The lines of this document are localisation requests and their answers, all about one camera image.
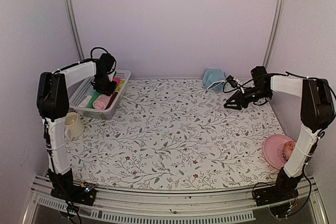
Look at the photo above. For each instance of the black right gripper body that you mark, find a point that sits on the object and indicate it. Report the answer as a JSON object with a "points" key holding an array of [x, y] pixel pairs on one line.
{"points": [[260, 95]]}

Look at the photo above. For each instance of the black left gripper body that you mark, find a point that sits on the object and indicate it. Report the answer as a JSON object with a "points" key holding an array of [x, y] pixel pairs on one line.
{"points": [[104, 85]]}

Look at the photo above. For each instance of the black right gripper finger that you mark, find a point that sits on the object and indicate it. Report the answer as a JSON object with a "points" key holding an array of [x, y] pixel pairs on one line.
{"points": [[233, 105], [235, 98]]}

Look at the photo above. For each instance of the pink towel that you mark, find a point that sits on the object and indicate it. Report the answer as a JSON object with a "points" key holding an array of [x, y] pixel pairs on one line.
{"points": [[117, 80], [101, 102]]}

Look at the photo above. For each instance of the white plastic basket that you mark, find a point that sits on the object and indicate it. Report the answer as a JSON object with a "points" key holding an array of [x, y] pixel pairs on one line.
{"points": [[79, 99]]}

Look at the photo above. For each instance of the light blue towel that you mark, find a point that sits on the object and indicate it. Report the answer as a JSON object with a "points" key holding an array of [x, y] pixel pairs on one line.
{"points": [[214, 79], [90, 92]]}

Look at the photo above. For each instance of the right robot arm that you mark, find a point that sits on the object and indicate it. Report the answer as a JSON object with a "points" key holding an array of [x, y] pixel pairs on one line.
{"points": [[317, 112]]}

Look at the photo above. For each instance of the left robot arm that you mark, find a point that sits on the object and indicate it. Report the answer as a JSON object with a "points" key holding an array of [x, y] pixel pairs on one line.
{"points": [[53, 105]]}

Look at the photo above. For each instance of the green rolled towel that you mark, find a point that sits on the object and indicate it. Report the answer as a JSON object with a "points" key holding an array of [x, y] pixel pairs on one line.
{"points": [[93, 97]]}

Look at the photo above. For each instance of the light blue rolled towel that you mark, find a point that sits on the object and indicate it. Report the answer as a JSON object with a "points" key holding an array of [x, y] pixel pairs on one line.
{"points": [[90, 92]]}

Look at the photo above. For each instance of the pink rolled towel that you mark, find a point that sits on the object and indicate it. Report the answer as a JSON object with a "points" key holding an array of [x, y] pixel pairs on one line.
{"points": [[117, 80]]}

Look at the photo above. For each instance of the yellow rolled towel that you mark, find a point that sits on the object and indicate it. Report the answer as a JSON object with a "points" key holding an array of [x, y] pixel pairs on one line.
{"points": [[120, 85]]}

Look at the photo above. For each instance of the cream mug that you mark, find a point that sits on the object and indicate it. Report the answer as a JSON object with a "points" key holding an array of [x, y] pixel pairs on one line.
{"points": [[73, 126]]}

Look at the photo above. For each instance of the pink plate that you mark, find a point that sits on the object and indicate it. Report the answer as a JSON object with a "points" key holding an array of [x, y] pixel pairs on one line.
{"points": [[272, 150]]}

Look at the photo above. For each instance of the red patterned bowl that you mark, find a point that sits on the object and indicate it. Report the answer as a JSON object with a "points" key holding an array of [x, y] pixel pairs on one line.
{"points": [[287, 150]]}

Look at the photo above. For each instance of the floral tablecloth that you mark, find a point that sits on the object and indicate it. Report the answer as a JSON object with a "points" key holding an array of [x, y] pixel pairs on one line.
{"points": [[175, 135]]}

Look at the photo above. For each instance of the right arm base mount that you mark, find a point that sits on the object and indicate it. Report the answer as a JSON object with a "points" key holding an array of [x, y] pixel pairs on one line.
{"points": [[265, 194]]}

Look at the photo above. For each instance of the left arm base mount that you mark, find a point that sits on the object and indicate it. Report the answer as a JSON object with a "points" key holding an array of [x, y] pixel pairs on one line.
{"points": [[70, 192]]}

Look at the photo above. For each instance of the front aluminium rail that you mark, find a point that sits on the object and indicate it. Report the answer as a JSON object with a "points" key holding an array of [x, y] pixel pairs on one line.
{"points": [[230, 205]]}

